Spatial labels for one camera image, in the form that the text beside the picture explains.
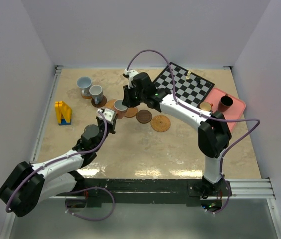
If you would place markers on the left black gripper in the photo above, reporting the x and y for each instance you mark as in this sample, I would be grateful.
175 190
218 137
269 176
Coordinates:
112 126

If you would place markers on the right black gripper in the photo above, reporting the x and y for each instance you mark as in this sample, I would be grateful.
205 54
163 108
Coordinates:
128 100

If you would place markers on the white floral mug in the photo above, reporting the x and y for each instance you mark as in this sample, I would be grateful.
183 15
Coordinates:
120 108

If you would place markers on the light wooden coaster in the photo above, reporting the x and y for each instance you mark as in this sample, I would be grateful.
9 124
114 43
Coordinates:
131 112
86 96

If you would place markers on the small woven rattan coaster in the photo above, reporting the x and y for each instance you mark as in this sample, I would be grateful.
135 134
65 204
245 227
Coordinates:
110 104

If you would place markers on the dark walnut coaster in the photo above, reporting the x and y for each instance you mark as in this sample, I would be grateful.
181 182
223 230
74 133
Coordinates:
101 103
144 116

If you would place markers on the large woven rattan coaster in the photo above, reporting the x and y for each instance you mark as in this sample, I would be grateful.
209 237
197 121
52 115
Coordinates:
160 123

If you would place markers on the grey white mug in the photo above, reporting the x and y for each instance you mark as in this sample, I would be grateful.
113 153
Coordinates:
96 91

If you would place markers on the light blue cup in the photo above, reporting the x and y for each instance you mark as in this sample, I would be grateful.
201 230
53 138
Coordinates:
84 83

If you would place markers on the black maroon cup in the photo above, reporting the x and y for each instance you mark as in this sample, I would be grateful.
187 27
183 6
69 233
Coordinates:
224 103

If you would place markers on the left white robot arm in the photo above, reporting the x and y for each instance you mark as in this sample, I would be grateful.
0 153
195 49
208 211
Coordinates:
28 184

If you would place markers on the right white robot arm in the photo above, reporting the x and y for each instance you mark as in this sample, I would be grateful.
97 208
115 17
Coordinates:
213 136

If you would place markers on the copper orange cup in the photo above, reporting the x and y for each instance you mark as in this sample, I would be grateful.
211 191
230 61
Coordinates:
206 106

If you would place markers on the white chess piece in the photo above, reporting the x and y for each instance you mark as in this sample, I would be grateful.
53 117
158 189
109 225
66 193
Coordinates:
188 76

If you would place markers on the black white chessboard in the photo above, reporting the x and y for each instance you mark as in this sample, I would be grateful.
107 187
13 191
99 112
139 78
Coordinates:
187 90

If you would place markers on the yellow toy block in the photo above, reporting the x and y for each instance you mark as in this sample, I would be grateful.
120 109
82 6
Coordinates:
63 113

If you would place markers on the pink plastic tray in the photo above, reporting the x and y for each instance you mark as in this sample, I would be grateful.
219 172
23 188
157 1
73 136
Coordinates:
234 112

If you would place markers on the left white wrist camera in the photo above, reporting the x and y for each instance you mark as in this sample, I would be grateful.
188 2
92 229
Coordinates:
106 114

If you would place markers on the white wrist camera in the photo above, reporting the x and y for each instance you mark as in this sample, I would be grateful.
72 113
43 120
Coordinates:
106 114
129 74

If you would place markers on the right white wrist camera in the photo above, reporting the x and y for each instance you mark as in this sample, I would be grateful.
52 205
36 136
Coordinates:
129 74

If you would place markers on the aluminium left rail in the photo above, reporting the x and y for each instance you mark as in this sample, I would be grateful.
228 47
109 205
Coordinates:
39 139

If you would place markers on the aluminium rail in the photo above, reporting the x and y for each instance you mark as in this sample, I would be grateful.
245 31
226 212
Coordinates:
240 188
39 139

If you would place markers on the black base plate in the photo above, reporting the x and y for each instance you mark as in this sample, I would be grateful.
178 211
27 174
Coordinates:
191 192

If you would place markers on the aluminium front rail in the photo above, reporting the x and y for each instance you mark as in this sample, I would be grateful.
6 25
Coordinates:
240 188

